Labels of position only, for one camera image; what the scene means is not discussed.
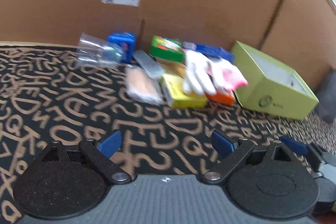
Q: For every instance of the orange white medicine box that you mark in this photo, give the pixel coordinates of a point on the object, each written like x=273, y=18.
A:
x=227, y=98

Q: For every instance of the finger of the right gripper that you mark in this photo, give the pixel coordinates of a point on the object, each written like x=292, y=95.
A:
x=296, y=147

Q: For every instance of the dark grey tote bag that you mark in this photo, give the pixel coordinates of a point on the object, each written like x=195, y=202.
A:
x=326, y=96

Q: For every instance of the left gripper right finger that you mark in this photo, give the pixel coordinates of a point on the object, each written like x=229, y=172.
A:
x=234, y=154

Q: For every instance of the clear plastic cup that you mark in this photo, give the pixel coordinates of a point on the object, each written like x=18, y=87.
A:
x=95, y=52

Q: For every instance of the green small box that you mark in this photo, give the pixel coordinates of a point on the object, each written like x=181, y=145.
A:
x=167, y=49

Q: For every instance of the blue flat box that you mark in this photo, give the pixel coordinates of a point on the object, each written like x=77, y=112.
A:
x=209, y=51

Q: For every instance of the large brown cardboard box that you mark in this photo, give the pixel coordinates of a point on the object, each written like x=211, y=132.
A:
x=299, y=33

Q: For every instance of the clear plastic toothbrush case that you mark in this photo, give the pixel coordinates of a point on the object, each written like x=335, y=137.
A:
x=149, y=65

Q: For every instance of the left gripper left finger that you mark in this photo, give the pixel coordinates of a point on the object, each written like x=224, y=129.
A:
x=98, y=153

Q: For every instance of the yellow box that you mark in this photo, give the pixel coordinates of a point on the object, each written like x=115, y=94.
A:
x=172, y=87

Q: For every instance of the blue gum tub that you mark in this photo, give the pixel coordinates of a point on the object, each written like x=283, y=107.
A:
x=125, y=40

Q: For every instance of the beige packet in plastic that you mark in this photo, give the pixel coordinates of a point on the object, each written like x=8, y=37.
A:
x=141, y=87

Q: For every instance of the lime green storage box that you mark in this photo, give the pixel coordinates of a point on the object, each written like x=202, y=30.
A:
x=273, y=87

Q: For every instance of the white pink work gloves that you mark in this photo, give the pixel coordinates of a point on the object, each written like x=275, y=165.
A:
x=210, y=75

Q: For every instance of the black tan letter-print blanket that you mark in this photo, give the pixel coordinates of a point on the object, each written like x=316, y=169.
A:
x=45, y=96

